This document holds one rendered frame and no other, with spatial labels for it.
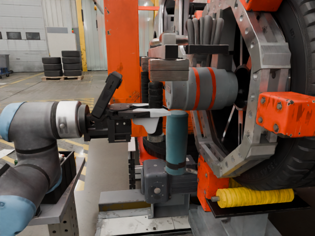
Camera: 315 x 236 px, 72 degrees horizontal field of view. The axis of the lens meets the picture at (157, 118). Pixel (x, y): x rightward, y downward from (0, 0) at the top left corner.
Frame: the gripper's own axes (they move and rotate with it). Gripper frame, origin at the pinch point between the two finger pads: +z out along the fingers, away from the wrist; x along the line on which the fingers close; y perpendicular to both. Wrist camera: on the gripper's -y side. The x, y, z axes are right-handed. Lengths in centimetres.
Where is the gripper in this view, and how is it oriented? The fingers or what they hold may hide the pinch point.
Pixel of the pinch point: (164, 108)
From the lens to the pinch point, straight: 54.0
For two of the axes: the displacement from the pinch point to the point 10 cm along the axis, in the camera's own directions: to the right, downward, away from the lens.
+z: 9.9, -0.4, 1.2
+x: 1.3, 2.8, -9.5
